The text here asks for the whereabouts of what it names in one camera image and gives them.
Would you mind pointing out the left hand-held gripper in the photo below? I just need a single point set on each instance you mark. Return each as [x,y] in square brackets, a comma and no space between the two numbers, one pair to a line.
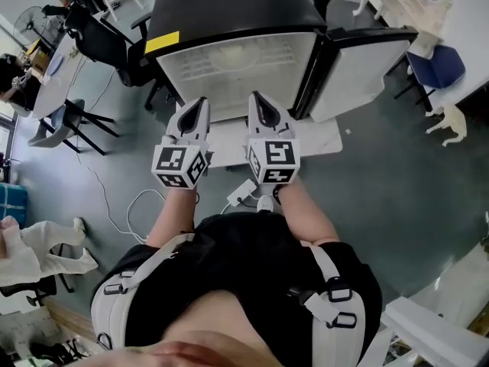
[179,163]

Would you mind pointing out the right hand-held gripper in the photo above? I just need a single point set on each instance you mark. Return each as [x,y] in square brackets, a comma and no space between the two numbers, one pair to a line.
[273,155]

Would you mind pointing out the black mini fridge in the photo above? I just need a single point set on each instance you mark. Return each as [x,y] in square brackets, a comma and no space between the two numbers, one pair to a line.
[244,25]

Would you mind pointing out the person's left forearm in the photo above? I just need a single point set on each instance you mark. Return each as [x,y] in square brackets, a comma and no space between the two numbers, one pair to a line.
[173,216]

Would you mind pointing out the person's right forearm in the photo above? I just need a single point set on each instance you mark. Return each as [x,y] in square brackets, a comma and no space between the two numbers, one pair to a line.
[307,214]

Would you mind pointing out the white power strip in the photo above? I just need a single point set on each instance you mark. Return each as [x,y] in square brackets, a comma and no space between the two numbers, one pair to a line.
[241,192]

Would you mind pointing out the person's white shoe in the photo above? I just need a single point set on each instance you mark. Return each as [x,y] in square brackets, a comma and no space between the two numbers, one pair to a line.
[265,203]

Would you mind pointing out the black office chair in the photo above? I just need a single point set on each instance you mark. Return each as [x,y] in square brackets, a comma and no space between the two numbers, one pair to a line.
[103,42]

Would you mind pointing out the grey chair with black legs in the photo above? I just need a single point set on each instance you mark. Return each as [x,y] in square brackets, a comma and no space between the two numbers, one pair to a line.
[63,122]

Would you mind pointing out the grey long table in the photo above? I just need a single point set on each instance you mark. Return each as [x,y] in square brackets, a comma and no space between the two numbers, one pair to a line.
[57,75]

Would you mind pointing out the person's black shirt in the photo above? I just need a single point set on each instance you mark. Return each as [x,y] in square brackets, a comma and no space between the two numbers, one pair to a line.
[237,266]

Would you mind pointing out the blue chair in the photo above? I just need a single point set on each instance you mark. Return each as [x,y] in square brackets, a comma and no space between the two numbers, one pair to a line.
[439,65]

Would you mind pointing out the black standing fan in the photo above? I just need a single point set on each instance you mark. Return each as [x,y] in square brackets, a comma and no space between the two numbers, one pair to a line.
[30,24]

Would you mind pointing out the white dog figure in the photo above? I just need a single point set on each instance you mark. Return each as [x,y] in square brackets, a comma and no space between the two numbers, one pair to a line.
[452,122]

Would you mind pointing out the blue box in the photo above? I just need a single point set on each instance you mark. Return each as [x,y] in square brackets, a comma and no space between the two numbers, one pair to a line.
[12,205]

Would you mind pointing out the white cloth on chair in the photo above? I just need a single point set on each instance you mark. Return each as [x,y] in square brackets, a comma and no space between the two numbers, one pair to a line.
[34,251]

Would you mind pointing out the white table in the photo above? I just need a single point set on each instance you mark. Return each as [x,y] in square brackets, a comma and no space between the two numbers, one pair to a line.
[470,33]

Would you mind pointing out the white shelf unit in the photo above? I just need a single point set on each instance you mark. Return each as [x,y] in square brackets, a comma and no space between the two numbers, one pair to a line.
[428,331]

